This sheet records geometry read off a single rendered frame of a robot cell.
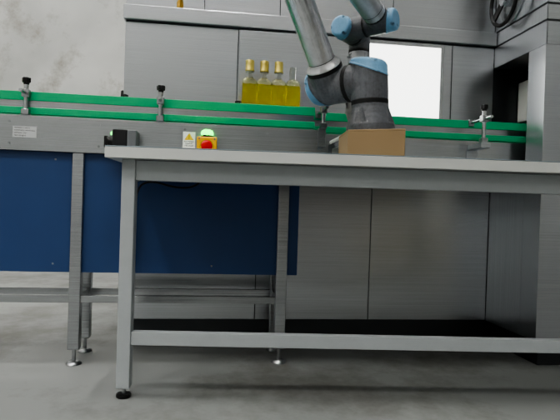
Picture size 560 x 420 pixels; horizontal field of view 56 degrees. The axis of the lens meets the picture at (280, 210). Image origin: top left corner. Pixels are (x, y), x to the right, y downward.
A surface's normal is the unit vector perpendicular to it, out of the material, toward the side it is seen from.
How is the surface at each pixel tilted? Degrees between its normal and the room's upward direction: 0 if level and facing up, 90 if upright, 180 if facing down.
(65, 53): 90
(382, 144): 90
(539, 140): 90
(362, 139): 90
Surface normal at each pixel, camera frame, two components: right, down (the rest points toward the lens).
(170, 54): 0.13, 0.01
